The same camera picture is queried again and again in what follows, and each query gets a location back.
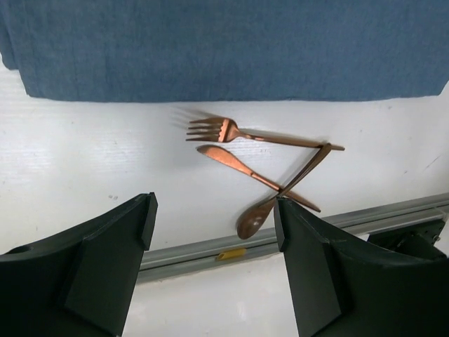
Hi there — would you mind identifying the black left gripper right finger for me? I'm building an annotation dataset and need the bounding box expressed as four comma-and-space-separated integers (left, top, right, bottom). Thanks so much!
274, 198, 448, 336

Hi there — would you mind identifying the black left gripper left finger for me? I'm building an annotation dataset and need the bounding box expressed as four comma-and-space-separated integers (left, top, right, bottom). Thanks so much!
1, 193, 157, 336

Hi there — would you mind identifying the copper spoon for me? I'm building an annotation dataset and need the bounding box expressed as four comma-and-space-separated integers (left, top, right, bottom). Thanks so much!
236, 142, 332, 240

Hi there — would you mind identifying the blue cloth placemat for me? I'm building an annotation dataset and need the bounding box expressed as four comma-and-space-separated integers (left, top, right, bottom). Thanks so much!
1, 1, 448, 103

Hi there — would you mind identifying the copper knife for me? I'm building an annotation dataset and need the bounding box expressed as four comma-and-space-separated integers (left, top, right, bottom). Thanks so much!
196, 145, 321, 212

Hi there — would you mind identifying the copper fork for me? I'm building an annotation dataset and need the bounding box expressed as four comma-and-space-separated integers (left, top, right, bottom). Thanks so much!
186, 117, 345, 151

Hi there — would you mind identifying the aluminium front rail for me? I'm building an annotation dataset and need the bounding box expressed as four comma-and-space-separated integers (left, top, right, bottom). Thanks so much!
138, 193, 448, 283

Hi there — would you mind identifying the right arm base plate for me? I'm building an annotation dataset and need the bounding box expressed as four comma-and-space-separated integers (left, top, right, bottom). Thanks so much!
368, 220, 447, 260

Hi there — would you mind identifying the yellow rail slot nut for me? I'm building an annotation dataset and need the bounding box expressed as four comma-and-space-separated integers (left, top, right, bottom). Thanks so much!
216, 248, 246, 261

